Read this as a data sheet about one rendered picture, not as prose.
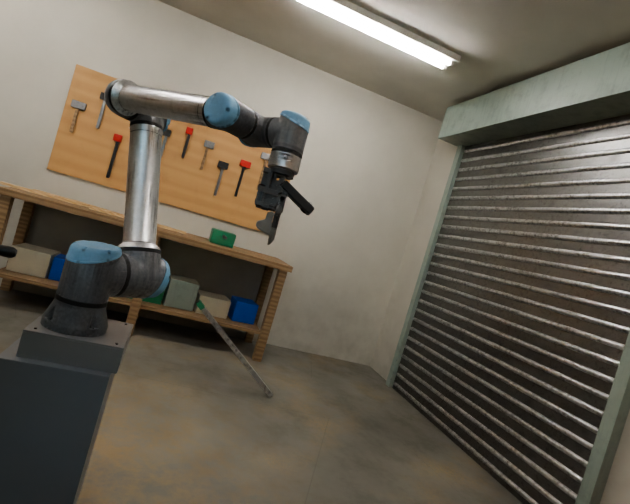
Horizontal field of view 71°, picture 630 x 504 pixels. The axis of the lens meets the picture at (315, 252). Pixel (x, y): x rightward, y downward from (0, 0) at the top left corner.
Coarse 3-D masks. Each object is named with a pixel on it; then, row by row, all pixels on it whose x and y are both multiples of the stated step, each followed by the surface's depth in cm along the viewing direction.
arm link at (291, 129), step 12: (276, 120) 127; (288, 120) 124; (300, 120) 124; (276, 132) 125; (288, 132) 123; (300, 132) 124; (276, 144) 124; (288, 144) 123; (300, 144) 125; (300, 156) 126
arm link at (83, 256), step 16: (80, 256) 134; (96, 256) 135; (112, 256) 138; (64, 272) 135; (80, 272) 134; (96, 272) 135; (112, 272) 139; (128, 272) 144; (64, 288) 134; (80, 288) 134; (96, 288) 136; (112, 288) 141
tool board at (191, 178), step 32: (96, 96) 374; (64, 128) 370; (96, 128) 376; (128, 128) 383; (192, 128) 396; (64, 160) 372; (96, 160) 379; (192, 160) 401; (224, 160) 409; (256, 160) 417; (160, 192) 396; (192, 192) 404; (224, 192) 412; (256, 192) 420
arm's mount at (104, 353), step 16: (112, 320) 158; (32, 336) 128; (48, 336) 129; (64, 336) 131; (96, 336) 138; (112, 336) 142; (128, 336) 147; (32, 352) 128; (48, 352) 129; (64, 352) 131; (80, 352) 132; (96, 352) 133; (112, 352) 134; (96, 368) 134; (112, 368) 135
